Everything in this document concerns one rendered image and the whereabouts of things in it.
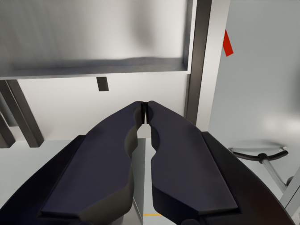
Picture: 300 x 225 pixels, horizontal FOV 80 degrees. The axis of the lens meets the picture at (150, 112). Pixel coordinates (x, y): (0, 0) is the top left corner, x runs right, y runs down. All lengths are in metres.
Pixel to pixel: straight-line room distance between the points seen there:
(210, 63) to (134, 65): 0.11
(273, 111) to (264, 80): 0.29
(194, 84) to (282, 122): 1.50
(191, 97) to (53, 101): 0.23
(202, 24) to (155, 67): 0.08
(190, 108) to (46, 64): 0.23
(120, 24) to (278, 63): 1.27
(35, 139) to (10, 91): 0.10
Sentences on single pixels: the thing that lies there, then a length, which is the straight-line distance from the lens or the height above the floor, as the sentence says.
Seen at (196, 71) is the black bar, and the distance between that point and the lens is 0.27.
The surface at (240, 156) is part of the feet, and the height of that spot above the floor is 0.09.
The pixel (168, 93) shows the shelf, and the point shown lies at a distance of 0.30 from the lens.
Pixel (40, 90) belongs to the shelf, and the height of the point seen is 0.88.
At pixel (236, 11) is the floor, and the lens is 1.24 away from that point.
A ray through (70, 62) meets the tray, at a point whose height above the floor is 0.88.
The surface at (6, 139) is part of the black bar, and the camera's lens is 0.42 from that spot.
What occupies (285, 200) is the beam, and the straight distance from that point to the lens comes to 1.57.
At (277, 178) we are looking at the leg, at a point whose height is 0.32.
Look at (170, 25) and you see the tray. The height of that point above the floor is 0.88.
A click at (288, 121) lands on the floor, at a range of 1.76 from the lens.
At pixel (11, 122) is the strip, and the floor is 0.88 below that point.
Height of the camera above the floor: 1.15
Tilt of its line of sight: 58 degrees down
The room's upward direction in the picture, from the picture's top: 180 degrees counter-clockwise
